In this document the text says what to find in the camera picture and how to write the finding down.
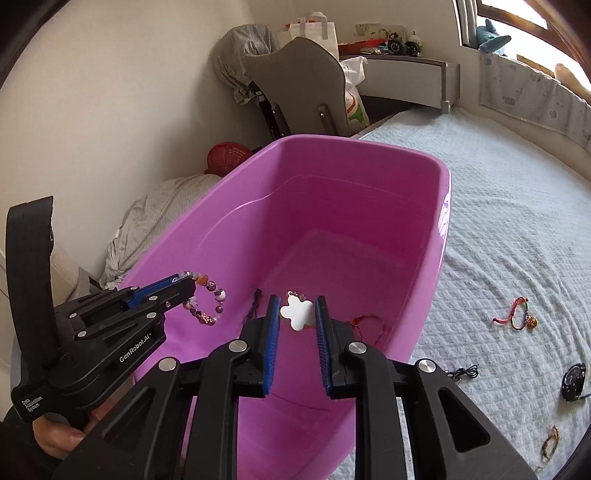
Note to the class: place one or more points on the purple plastic bin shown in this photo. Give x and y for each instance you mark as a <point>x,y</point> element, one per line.
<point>323,207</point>

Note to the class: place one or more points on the white plastic bag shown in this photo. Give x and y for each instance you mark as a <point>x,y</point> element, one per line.
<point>355,106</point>

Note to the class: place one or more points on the light blue printed cloth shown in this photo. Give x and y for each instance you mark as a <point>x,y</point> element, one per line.
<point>531,97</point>

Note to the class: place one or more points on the wooden window frame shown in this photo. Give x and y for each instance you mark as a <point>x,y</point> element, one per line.
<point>466,23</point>

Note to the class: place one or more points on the white flower charm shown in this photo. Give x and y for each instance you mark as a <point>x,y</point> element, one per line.
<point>295,316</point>

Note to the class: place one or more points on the grey striped cloth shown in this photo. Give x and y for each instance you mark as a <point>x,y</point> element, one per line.
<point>157,212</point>

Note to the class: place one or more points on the beige plush toy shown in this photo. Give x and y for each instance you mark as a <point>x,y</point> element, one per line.
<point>575,81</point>

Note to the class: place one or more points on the grey clothing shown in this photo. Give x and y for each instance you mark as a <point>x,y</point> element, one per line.
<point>240,50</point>

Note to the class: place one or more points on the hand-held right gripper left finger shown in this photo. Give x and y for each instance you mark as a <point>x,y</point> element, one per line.
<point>273,346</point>

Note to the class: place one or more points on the black toy car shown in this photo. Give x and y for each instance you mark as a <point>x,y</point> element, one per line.
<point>396,46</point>

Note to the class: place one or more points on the grey chair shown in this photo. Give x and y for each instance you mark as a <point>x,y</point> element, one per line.
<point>295,78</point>

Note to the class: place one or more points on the black wrist watch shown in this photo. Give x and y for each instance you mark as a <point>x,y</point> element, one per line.
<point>574,381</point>

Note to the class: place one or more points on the white paper bag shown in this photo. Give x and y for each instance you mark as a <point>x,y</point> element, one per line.
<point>314,32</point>

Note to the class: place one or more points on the white quilted bedspread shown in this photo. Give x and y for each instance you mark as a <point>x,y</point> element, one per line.
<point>508,230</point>

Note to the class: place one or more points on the red plastic basket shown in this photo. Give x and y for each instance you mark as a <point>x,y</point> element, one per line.
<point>226,157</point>

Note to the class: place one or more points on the person's left hand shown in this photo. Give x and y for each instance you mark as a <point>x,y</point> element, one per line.
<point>57,438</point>

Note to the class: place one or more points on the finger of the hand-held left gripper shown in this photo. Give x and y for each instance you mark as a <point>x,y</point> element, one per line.
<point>180,291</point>
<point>152,288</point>

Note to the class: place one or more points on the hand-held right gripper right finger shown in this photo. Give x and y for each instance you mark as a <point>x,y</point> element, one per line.
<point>323,346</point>

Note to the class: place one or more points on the blue plush toy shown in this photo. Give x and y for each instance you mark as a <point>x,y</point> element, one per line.
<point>491,39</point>

